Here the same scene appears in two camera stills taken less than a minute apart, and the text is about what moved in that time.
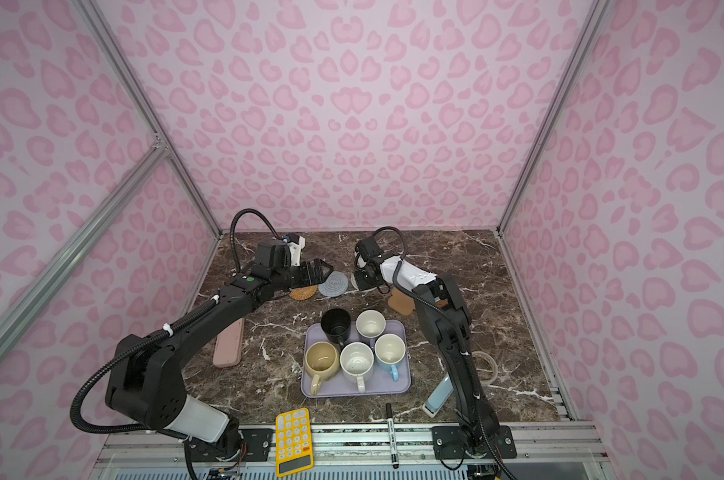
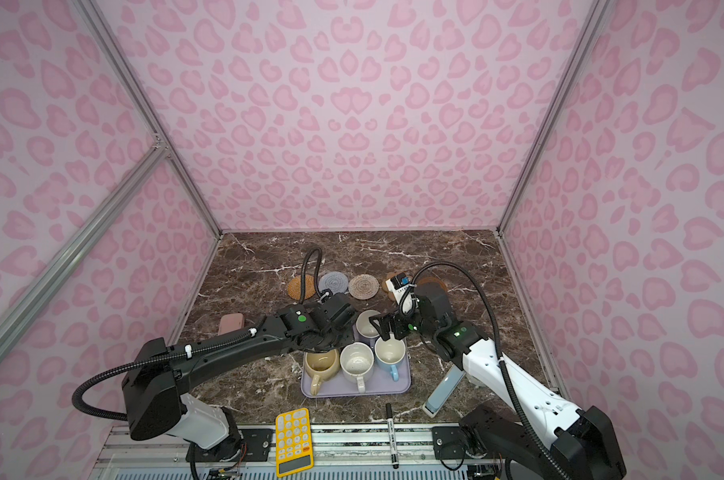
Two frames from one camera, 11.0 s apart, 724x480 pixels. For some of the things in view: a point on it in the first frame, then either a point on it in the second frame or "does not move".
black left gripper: x=309 y=279 → x=350 y=332
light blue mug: x=390 y=351 does not move
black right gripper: x=360 y=282 → x=385 y=329
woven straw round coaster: x=303 y=293 does not move
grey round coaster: x=335 y=284 does not move
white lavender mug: x=370 y=323 does not move
